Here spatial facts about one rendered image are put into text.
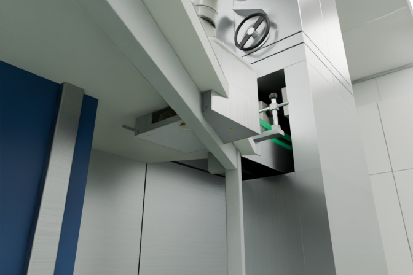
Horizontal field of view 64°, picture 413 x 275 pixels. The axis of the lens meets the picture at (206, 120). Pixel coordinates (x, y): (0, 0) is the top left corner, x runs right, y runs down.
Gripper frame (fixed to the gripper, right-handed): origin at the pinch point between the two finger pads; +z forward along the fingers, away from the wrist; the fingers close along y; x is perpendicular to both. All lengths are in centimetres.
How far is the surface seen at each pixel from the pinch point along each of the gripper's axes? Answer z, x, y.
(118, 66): 10.3, 12.3, 25.7
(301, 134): -5, -5, -71
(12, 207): 35.3, 5.8, 32.4
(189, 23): 6.0, 27.9, 25.8
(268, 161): 10, -11, -60
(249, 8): -70, -41, -64
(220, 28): -57, -51, -57
